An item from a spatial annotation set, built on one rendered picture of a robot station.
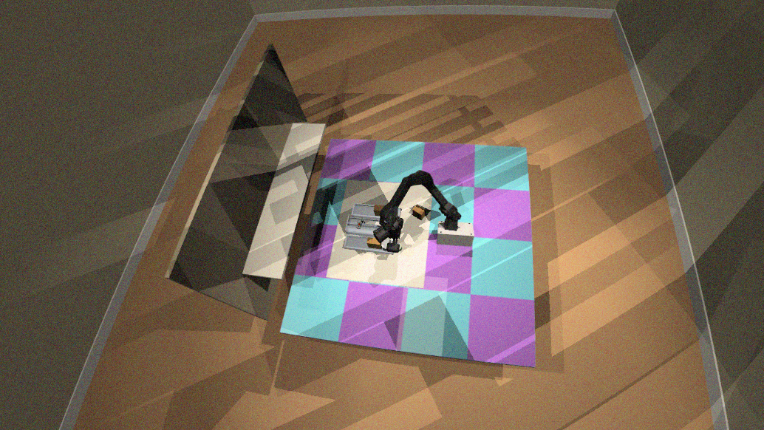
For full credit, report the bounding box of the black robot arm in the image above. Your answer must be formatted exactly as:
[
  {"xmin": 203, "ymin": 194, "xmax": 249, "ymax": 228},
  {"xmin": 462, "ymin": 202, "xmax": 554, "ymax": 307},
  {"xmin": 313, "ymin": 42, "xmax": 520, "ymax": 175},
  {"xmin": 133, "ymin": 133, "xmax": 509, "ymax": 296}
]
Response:
[{"xmin": 373, "ymin": 170, "xmax": 461, "ymax": 243}]

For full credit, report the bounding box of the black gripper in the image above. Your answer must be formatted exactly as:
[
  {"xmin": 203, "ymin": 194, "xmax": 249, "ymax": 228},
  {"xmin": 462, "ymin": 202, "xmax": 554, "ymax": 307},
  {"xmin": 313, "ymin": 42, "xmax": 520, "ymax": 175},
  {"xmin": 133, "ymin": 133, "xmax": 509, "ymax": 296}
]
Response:
[{"xmin": 386, "ymin": 221, "xmax": 403, "ymax": 253}]

